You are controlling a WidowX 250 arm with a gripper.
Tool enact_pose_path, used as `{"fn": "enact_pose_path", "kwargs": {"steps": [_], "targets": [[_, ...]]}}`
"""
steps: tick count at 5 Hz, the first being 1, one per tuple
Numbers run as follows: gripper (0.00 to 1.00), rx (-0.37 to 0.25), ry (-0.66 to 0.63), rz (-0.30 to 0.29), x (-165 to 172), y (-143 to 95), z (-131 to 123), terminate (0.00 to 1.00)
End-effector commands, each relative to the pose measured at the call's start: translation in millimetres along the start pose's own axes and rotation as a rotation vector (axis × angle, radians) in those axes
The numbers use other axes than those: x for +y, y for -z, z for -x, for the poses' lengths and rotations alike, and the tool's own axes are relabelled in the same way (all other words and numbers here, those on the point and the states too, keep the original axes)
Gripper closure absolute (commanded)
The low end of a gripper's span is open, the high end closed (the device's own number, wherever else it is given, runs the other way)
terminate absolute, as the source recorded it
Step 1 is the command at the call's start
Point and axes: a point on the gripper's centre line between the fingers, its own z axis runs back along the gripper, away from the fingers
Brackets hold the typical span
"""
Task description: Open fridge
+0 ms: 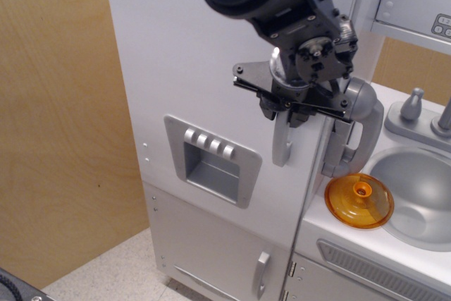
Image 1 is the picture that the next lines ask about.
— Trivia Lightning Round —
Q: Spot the grey toy faucet set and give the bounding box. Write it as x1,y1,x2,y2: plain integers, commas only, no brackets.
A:
384,87,450,152

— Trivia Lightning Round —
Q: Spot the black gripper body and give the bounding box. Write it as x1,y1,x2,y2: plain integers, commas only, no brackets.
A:
233,61,351,120

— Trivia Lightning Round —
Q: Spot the orange transparent pot lid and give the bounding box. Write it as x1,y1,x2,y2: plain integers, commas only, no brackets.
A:
324,173,395,229

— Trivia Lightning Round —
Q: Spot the silver toy sink basin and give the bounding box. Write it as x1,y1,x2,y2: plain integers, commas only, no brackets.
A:
363,147,450,252

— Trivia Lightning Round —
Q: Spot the silver fridge door handle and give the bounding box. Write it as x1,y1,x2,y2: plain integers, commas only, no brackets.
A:
272,111,292,167

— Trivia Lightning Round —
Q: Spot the white toy kitchen cabinet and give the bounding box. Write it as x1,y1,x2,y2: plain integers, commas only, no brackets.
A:
281,0,451,301

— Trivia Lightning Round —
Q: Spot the grey oven vent panel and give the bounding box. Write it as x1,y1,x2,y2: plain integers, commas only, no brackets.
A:
316,239,450,300

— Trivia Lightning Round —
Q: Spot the grey toy telephone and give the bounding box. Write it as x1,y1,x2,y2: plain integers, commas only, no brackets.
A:
321,78,384,178

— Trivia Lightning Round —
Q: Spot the white lower freezer door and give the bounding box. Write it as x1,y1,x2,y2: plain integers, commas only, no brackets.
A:
144,184,290,300

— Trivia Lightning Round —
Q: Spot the silver lower door handle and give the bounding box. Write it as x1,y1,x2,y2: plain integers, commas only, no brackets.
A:
254,252,271,300

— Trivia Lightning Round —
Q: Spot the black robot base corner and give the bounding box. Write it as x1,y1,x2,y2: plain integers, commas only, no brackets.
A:
1,269,51,301

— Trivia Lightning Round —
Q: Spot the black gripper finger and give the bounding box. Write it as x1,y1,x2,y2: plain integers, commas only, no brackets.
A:
288,109,316,128
257,92,278,121

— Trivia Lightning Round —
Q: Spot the silver ice dispenser panel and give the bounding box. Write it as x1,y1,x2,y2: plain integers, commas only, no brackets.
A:
163,115,262,209

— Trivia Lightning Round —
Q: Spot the white toy fridge door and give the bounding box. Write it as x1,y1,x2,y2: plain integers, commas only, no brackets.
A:
104,0,364,250

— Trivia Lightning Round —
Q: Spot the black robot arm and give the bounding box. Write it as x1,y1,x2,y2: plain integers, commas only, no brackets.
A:
205,0,358,128

